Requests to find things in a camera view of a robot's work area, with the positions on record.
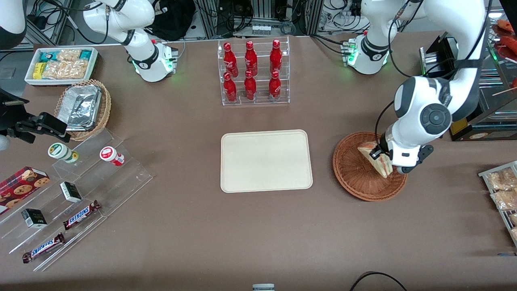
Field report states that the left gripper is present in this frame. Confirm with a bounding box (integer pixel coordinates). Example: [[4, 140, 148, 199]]
[[370, 135, 422, 167]]

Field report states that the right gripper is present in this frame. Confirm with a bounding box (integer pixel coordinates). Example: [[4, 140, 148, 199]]
[[0, 89, 70, 143]]

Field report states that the triangular sandwich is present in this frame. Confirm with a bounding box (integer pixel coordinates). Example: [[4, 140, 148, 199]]
[[357, 141, 395, 179]]

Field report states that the round brown wicker basket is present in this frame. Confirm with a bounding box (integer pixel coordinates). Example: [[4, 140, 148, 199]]
[[332, 131, 408, 202]]

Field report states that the aluminium foil tray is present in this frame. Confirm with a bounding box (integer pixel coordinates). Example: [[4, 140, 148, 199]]
[[57, 84, 102, 132]]

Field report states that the oval light wicker basket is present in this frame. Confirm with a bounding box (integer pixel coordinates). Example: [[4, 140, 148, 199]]
[[54, 79, 112, 142]]

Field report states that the beige plastic tray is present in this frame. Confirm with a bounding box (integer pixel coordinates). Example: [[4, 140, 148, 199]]
[[220, 129, 313, 194]]

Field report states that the white bottle with green cap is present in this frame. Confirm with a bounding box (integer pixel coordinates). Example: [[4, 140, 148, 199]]
[[48, 143, 79, 164]]

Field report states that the white rectangular snack bin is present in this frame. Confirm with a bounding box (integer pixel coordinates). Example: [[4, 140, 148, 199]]
[[24, 47, 99, 86]]

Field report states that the clear bag of crackers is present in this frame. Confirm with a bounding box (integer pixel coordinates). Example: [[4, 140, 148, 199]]
[[57, 48, 83, 62], [65, 60, 89, 79], [42, 61, 67, 80]]

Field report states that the red cookie box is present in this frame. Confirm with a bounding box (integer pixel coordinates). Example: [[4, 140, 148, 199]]
[[0, 166, 50, 215]]

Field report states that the small black box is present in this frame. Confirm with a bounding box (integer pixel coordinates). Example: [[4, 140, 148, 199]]
[[60, 181, 82, 203], [21, 209, 48, 229]]

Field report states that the white bottle with red cap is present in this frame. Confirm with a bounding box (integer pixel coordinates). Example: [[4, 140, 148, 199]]
[[99, 146, 126, 167]]

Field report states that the clear acrylic stepped display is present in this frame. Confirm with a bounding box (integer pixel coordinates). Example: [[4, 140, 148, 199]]
[[0, 129, 154, 272]]

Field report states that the Snickers chocolate bar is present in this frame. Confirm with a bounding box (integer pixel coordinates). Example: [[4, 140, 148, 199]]
[[63, 200, 101, 231], [22, 232, 66, 264]]

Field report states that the red cola bottle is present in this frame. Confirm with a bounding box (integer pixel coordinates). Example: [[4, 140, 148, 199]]
[[269, 71, 282, 100], [244, 70, 257, 101], [270, 39, 283, 75], [223, 42, 239, 78], [223, 72, 237, 103], [244, 40, 258, 77]]

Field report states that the black hot food display case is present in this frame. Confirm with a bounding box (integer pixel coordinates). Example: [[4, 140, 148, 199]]
[[419, 16, 517, 142]]

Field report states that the clear acrylic bottle rack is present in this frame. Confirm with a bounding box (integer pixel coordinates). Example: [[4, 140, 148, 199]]
[[217, 36, 290, 106]]

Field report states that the black bag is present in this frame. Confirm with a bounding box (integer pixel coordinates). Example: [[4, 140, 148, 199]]
[[146, 0, 197, 42]]

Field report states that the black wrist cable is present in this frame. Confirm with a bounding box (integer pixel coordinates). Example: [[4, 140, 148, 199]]
[[374, 100, 398, 149]]

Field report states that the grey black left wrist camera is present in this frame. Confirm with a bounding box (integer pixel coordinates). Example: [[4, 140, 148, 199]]
[[397, 145, 435, 175]]

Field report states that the grey wire rack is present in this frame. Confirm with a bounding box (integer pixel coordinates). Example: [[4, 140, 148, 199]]
[[478, 161, 517, 248]]

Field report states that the black cable loop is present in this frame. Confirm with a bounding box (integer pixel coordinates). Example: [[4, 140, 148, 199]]
[[349, 272, 408, 291]]

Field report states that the aluminium profile frame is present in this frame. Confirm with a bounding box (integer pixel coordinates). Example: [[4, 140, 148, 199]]
[[194, 0, 326, 39]]

